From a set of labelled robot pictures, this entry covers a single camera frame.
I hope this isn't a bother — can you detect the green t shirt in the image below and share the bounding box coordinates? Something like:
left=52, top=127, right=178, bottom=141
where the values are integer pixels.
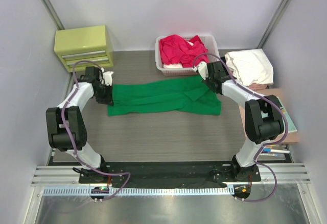
left=107, top=76, right=222, bottom=117

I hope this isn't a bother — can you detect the white plastic laundry basket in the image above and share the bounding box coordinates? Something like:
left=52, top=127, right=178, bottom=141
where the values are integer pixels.
left=155, top=34, right=219, bottom=76

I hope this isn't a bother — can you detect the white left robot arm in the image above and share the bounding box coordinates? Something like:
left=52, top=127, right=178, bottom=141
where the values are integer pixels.
left=45, top=66, right=113, bottom=183

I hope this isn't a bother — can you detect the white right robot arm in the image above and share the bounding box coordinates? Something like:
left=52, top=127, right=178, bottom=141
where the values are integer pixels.
left=194, top=62, right=285, bottom=181

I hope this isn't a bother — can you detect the pink folded t shirt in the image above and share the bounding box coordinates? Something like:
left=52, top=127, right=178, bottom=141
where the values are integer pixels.
left=247, top=83, right=270, bottom=91

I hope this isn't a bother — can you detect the white folded t shirt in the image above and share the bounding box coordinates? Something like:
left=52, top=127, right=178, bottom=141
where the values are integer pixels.
left=224, top=49, right=274, bottom=87

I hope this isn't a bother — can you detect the red t shirt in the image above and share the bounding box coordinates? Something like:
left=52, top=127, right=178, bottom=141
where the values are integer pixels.
left=159, top=34, right=212, bottom=68

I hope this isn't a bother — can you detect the yellow green drawer cabinet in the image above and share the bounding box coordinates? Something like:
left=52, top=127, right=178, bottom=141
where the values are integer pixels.
left=54, top=25, right=113, bottom=72

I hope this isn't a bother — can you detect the white marker pen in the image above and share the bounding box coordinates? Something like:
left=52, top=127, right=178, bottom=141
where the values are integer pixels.
left=260, top=148, right=290, bottom=157

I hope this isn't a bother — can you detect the blue marker pen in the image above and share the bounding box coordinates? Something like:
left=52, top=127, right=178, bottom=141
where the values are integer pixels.
left=264, top=146, right=278, bottom=152

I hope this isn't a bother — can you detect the teal paperback book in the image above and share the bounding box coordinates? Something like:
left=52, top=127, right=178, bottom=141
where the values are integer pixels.
left=277, top=96, right=297, bottom=134

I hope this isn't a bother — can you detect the pink desk mat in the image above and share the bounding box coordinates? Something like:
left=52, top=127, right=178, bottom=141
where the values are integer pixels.
left=237, top=88, right=300, bottom=145

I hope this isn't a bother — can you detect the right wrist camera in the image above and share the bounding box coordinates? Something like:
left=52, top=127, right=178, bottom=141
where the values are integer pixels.
left=192, top=61, right=209, bottom=80

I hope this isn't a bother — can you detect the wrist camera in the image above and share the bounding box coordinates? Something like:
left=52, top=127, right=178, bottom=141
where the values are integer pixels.
left=192, top=61, right=209, bottom=80
left=100, top=68, right=114, bottom=86

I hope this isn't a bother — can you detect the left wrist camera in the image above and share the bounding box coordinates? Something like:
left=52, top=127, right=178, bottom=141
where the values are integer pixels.
left=100, top=68, right=114, bottom=86

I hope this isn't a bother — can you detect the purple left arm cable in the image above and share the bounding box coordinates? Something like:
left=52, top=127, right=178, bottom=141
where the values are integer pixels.
left=61, top=60, right=131, bottom=201

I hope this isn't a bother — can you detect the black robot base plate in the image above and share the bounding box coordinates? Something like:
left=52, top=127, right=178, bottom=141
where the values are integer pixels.
left=79, top=161, right=261, bottom=188

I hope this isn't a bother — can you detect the aluminium slotted rail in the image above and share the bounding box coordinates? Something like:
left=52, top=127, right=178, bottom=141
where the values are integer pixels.
left=43, top=185, right=234, bottom=197

